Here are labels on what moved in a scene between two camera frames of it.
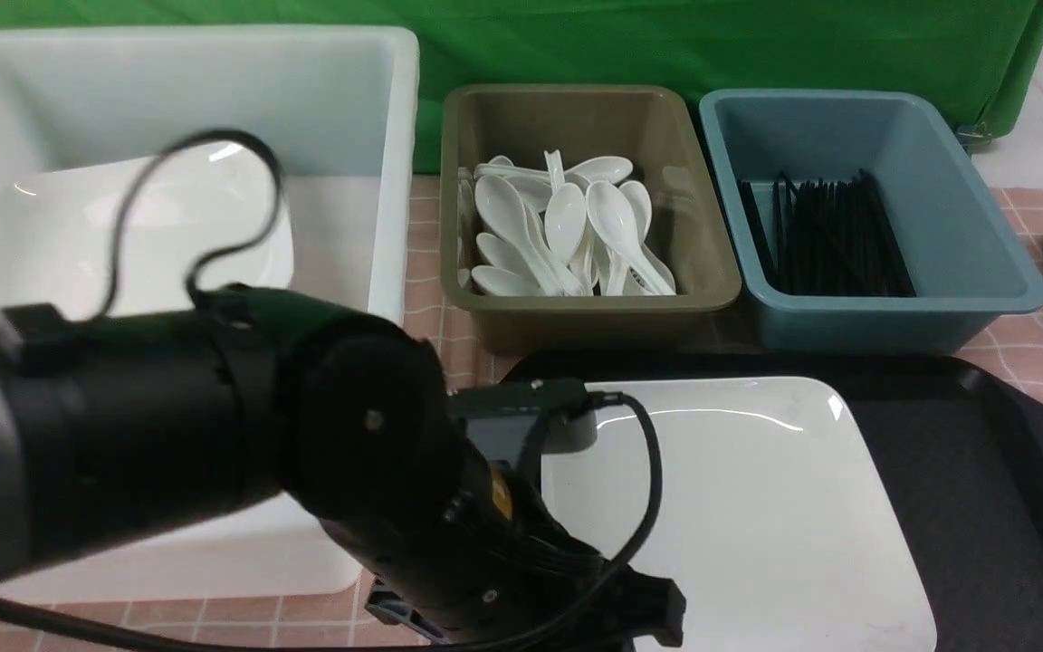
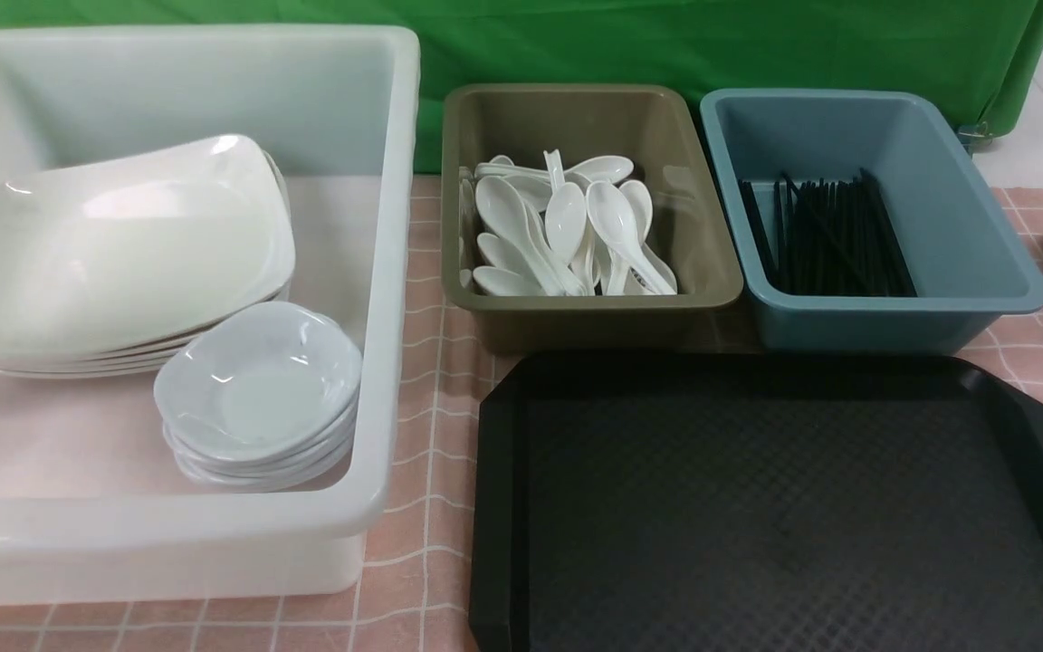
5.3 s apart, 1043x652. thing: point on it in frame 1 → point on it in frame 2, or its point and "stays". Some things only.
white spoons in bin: x=584 y=230 stays
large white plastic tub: x=338 y=109 stays
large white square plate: x=777 y=523 → x=106 y=249
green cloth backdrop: x=987 y=51 stays
